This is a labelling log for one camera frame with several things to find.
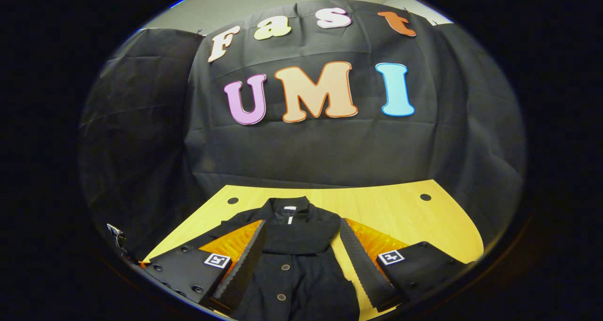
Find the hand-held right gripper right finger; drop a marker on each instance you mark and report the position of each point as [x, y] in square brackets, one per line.
[362, 274]

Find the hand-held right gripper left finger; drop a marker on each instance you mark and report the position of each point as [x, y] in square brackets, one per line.
[245, 269]

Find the black backdrop cloth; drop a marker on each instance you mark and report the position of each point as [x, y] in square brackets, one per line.
[306, 151]

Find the black buttoned jacket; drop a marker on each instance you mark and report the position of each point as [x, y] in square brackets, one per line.
[301, 283]

